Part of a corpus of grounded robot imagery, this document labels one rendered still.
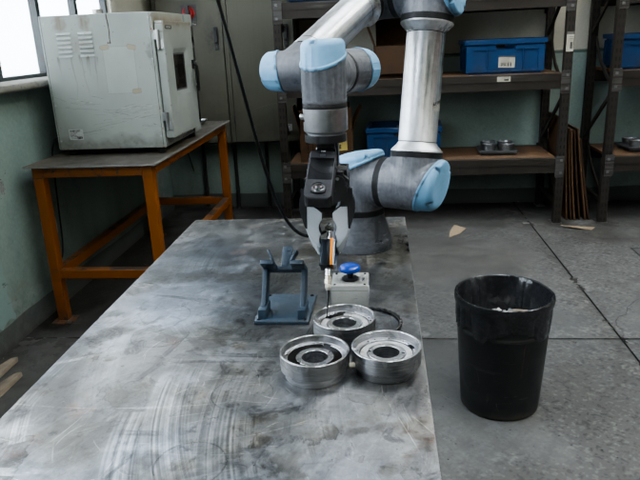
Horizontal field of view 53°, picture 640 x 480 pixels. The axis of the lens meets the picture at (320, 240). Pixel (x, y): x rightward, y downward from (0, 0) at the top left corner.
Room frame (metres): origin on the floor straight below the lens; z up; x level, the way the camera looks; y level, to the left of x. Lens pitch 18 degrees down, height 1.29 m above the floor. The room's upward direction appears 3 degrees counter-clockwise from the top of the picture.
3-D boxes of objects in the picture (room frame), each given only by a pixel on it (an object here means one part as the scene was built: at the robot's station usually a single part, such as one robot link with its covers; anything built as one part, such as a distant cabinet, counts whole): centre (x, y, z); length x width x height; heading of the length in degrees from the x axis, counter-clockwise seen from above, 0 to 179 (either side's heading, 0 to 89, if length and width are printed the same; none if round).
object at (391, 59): (4.55, -0.61, 1.19); 0.52 x 0.42 x 0.38; 84
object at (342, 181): (1.10, -0.02, 1.07); 0.09 x 0.08 x 0.12; 173
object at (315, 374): (0.87, 0.02, 0.82); 0.10 x 0.10 x 0.04
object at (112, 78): (3.40, 0.92, 1.10); 0.62 x 0.61 x 0.65; 174
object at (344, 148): (4.60, -0.09, 0.64); 0.49 x 0.40 x 0.37; 89
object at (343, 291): (1.15, -0.06, 0.82); 0.08 x 0.07 x 0.05; 174
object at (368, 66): (1.19, -0.06, 1.23); 0.11 x 0.11 x 0.08; 59
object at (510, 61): (4.50, -1.28, 1.11); 0.52 x 0.38 x 0.22; 84
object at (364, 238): (1.49, -0.10, 0.85); 0.15 x 0.15 x 0.10
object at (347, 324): (0.99, -0.04, 0.82); 0.10 x 0.10 x 0.04
